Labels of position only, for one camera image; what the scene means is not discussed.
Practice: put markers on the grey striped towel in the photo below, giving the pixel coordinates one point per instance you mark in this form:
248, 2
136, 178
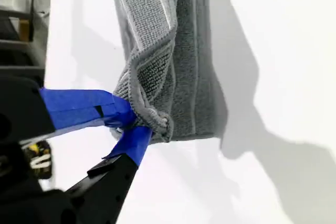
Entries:
183, 77

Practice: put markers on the black and yellow tool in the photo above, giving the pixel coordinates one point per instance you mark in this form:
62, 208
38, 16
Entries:
39, 161

